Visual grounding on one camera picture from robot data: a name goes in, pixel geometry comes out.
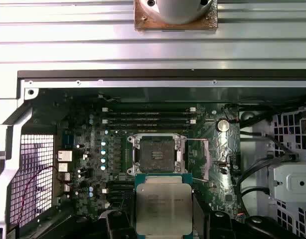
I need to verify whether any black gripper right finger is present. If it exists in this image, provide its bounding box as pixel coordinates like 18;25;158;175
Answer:
192;192;297;239

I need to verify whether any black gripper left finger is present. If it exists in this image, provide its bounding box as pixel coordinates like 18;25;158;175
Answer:
68;195;137;239

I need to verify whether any silver square CPU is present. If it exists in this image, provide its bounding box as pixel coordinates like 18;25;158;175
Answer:
134;173;194;236

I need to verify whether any RAM slot with white clips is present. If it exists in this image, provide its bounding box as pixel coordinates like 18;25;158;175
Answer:
102;119;196;125
102;188;135;195
102;106;196;113

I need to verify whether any black RAM slot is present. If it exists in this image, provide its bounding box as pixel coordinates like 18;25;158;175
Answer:
107;112;189;119
107;125;189;132
107;181;135;188

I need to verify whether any CPU socket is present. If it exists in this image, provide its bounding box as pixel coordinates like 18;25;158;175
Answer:
126;134;187;176

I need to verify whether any green motherboard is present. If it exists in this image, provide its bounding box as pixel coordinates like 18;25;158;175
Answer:
57;99;241;225

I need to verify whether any silver metal disk cage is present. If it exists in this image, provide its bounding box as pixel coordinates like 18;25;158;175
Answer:
267;106;306;239

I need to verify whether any round silver coin battery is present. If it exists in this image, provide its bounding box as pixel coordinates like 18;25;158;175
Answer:
216;119;230;132

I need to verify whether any black open PC case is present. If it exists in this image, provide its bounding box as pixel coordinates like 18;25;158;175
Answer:
0;69;306;239

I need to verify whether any black cable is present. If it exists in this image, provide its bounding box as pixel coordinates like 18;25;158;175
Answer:
241;130;297;160
236;158;277;217

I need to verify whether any thin red wire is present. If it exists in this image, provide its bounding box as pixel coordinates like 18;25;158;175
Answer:
22;165;59;225

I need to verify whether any brown square base plate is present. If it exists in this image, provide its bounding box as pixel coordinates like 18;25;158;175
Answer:
134;0;218;32

